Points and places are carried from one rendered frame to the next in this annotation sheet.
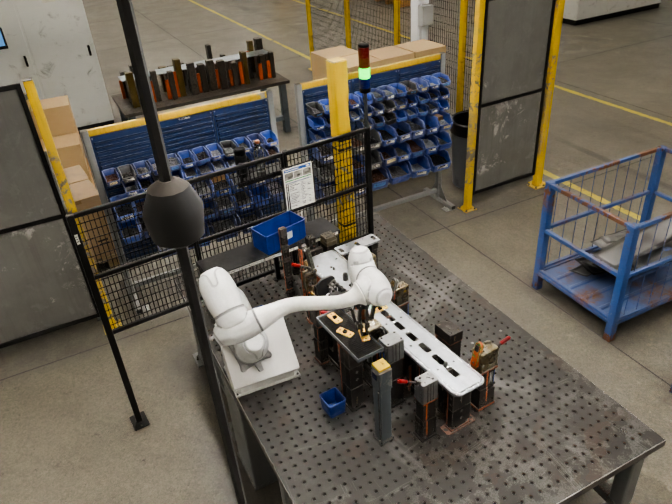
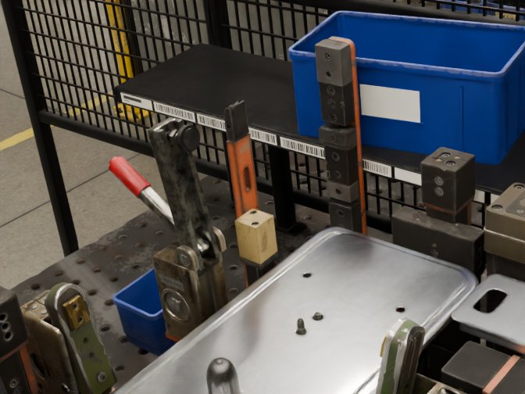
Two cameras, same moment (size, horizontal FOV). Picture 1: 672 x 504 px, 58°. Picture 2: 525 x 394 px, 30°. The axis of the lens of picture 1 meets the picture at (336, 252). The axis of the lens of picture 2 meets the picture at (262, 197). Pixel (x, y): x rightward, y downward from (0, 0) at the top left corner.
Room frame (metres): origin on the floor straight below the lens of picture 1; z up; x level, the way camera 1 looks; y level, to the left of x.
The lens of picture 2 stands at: (2.68, -0.79, 1.66)
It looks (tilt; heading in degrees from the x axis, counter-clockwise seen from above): 30 degrees down; 73
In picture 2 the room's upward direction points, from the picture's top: 7 degrees counter-clockwise
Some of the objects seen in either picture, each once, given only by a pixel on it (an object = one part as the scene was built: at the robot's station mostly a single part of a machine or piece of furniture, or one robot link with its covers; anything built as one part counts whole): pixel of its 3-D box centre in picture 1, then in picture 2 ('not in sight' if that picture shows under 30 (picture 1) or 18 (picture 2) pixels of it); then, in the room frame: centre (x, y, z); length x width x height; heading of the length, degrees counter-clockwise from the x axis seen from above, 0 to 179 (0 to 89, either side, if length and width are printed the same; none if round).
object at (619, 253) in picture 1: (636, 237); not in sight; (3.85, -2.27, 0.47); 1.20 x 0.80 x 0.95; 114
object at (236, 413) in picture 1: (262, 422); not in sight; (2.44, 0.49, 0.33); 0.31 x 0.31 x 0.66; 25
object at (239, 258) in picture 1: (270, 247); (372, 123); (3.24, 0.41, 1.01); 0.90 x 0.22 x 0.03; 119
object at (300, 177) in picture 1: (298, 185); not in sight; (3.49, 0.20, 1.30); 0.23 x 0.02 x 0.31; 119
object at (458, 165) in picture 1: (472, 151); not in sight; (5.93, -1.52, 0.36); 0.50 x 0.50 x 0.73
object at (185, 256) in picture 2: not in sight; (186, 257); (2.87, 0.13, 1.06); 0.03 x 0.01 x 0.03; 119
